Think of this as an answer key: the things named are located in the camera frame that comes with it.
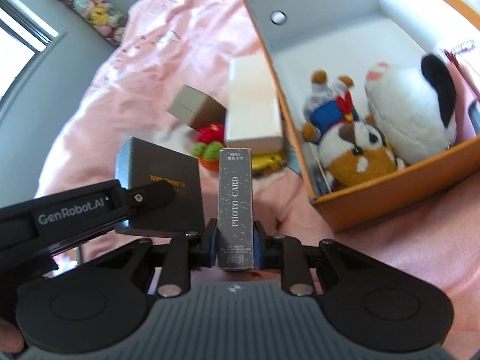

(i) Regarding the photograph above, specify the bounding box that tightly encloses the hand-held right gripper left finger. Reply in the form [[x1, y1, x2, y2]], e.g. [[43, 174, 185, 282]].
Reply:
[[94, 220, 220, 298]]

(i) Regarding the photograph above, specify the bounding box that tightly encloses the white box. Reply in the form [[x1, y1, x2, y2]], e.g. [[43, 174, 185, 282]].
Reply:
[[224, 54, 285, 154]]

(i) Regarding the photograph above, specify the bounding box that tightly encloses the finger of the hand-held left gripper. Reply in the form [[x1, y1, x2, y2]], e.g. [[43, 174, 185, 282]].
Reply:
[[110, 184, 176, 214]]

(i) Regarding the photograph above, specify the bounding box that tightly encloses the yellow round toy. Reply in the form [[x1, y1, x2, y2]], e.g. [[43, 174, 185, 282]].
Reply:
[[251, 151, 287, 175]]

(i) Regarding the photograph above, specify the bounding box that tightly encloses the window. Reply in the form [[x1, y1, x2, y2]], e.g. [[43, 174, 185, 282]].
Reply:
[[0, 0, 66, 100]]

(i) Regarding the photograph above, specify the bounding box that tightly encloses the crocheted red orange flower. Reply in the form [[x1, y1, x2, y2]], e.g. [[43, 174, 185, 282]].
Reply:
[[192, 123, 227, 173]]

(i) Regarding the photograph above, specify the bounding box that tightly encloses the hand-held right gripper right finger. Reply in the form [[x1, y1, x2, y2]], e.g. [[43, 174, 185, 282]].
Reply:
[[254, 220, 379, 296]]

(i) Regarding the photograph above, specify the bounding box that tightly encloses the grey brown small box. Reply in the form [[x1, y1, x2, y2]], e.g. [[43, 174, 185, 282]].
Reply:
[[167, 84, 228, 134]]

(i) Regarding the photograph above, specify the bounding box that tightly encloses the pink pouch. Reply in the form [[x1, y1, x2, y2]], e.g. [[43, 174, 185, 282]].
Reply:
[[437, 37, 480, 100]]

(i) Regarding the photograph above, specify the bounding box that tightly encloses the black box with gold print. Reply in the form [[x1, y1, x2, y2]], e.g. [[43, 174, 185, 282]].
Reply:
[[114, 137, 206, 238]]

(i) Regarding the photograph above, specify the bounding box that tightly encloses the pink printed duvet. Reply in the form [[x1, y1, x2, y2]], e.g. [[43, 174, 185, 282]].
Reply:
[[34, 0, 480, 360]]

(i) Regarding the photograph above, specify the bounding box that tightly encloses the white and black plush toy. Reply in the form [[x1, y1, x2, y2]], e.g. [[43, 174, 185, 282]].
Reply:
[[364, 53, 459, 166]]

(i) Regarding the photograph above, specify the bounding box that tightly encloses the orange cardboard box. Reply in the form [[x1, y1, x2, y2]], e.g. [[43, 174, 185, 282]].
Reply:
[[240, 0, 480, 233]]

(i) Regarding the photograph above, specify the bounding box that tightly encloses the person's left hand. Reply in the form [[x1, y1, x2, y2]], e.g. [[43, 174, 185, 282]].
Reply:
[[0, 317, 25, 354]]

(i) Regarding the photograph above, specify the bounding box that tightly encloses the dark speckled card box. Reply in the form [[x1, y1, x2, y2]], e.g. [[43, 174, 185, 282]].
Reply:
[[217, 147, 256, 271]]

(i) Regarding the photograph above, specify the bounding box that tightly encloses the clear tube of plush toys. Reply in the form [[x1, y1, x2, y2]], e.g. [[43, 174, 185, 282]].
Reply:
[[56, 0, 129, 47]]

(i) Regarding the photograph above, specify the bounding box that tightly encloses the red panda plush toy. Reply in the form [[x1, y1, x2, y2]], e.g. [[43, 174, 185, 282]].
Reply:
[[302, 69, 406, 188]]

